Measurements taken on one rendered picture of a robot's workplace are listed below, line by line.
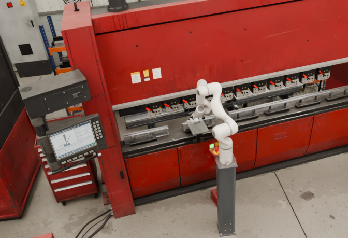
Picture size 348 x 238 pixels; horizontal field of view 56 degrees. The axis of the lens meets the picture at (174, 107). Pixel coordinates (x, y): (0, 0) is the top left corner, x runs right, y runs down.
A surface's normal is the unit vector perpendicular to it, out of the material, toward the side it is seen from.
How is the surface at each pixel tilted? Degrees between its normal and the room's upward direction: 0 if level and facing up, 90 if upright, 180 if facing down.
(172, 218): 0
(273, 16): 90
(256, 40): 90
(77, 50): 90
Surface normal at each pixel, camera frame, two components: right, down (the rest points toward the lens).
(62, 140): 0.49, 0.43
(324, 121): 0.24, 0.51
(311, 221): -0.09, -0.84
